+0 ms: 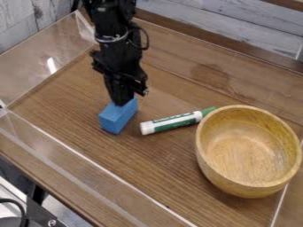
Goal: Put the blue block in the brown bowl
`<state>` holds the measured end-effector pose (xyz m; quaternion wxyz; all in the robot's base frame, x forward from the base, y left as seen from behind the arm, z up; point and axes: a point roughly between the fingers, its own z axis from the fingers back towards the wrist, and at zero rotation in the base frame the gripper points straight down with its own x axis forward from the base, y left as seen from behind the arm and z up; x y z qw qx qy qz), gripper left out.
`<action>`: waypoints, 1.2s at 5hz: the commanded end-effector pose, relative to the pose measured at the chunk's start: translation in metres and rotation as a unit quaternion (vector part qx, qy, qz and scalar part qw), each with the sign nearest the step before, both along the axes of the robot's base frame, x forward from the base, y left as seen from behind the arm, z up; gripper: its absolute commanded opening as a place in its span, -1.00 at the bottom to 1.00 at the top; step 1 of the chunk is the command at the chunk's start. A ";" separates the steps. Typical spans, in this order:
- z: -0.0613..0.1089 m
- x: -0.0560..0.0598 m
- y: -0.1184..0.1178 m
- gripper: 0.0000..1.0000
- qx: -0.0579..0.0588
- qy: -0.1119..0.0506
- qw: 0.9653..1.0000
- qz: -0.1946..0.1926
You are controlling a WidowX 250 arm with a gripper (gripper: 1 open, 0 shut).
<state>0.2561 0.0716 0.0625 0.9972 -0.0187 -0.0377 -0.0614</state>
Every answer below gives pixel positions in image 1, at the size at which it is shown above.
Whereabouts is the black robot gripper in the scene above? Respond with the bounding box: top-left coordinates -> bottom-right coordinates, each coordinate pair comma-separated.
90,36 -> 150,106

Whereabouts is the blue rectangular block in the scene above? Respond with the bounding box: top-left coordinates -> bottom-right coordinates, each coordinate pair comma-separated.
99,98 -> 139,135

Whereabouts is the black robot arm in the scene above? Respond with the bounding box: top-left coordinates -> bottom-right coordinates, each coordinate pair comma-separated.
83,0 -> 150,106

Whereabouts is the brown wooden bowl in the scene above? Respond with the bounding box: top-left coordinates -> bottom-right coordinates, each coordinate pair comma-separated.
196,105 -> 303,199

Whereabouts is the green and white marker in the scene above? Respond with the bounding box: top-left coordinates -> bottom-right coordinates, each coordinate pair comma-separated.
141,107 -> 216,135

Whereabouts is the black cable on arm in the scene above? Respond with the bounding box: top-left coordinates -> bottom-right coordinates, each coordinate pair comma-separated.
129,23 -> 153,51

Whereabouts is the clear acrylic tray wall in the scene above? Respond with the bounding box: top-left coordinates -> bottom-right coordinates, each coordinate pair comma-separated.
0,13 -> 303,227

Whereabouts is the black equipment with cable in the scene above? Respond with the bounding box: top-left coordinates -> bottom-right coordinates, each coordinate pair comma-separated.
0,198 -> 67,227

